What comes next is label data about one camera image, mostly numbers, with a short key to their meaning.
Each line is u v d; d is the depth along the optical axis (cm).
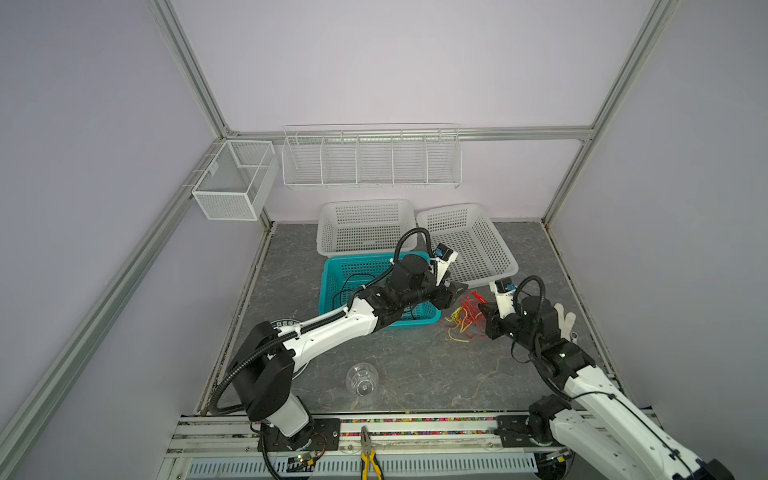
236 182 105
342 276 100
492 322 69
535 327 58
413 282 59
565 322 93
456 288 67
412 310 71
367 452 71
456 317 82
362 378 83
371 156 97
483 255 109
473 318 81
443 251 65
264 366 43
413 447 73
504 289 67
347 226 119
